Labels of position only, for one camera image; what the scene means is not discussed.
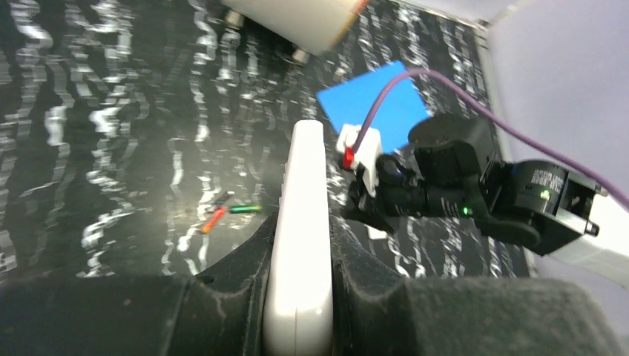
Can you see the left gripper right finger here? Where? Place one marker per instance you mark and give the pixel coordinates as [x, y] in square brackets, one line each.
[379, 312]

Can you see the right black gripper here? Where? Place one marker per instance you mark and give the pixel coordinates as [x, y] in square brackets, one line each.
[362, 207]

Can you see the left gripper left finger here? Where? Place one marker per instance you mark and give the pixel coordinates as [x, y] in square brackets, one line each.
[217, 312]

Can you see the white battery cover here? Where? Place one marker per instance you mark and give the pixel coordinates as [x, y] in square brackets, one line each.
[376, 234]

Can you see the white remote control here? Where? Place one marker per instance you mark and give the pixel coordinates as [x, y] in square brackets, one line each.
[298, 308]

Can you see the green battery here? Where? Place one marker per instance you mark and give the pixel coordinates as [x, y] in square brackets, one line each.
[245, 209]

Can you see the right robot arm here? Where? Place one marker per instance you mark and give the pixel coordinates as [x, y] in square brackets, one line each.
[555, 213]

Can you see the black battery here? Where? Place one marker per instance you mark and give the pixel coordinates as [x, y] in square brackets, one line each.
[223, 198]

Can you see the white cylinder orange face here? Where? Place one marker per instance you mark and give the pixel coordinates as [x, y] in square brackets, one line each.
[312, 26]

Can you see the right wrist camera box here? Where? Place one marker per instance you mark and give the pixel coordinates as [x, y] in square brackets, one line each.
[361, 159]

